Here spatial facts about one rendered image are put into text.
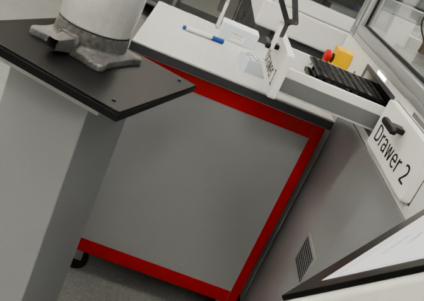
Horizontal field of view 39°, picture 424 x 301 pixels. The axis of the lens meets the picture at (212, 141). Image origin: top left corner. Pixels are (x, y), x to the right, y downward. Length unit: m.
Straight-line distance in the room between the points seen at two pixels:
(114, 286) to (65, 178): 0.72
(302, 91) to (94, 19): 0.48
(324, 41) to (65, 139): 1.30
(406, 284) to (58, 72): 0.86
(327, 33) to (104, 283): 1.19
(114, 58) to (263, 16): 1.10
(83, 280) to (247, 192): 0.58
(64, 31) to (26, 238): 0.46
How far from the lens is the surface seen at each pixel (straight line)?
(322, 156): 1.71
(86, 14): 1.22
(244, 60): 1.75
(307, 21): 2.29
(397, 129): 1.22
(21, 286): 1.46
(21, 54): 1.16
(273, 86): 1.35
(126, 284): 1.97
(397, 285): 0.37
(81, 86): 1.10
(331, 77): 1.43
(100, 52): 1.24
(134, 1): 1.23
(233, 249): 1.82
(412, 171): 1.14
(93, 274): 1.96
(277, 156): 1.69
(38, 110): 1.28
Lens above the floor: 1.17
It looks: 21 degrees down
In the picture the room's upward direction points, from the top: 24 degrees clockwise
